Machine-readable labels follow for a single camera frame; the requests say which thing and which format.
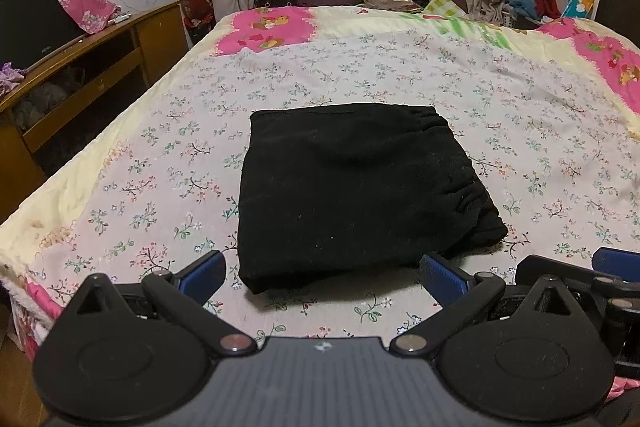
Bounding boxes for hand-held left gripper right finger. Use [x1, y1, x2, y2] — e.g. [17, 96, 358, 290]
[389, 253, 577, 355]

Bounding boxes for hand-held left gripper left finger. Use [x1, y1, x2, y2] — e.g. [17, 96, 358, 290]
[62, 250, 253, 355]

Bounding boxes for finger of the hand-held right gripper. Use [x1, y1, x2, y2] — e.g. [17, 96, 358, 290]
[514, 255, 627, 297]
[591, 247, 640, 280]

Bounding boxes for black pants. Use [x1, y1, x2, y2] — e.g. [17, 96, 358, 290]
[236, 103, 510, 295]

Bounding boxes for floral patchwork quilt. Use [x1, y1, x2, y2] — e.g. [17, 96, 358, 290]
[0, 3, 640, 350]

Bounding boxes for wooden desk cabinet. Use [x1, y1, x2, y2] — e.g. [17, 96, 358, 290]
[0, 0, 190, 224]

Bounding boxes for grey clothes pile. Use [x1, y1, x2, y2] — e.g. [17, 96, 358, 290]
[12, 74, 86, 132]

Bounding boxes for colourful picture board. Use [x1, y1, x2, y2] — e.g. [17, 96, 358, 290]
[532, 0, 598, 22]

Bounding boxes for colourful clothes pile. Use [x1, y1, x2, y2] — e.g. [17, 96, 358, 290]
[482, 0, 566, 28]

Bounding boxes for red printed bag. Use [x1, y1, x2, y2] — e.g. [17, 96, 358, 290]
[180, 0, 217, 30]

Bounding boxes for green checked cloth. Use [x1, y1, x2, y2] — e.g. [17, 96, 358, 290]
[420, 0, 468, 16]

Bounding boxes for purple cloth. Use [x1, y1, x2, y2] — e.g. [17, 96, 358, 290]
[0, 62, 28, 100]

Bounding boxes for brown patterned cloth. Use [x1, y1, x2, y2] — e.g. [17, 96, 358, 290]
[361, 0, 426, 12]

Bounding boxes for black television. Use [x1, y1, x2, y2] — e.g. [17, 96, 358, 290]
[0, 0, 86, 70]

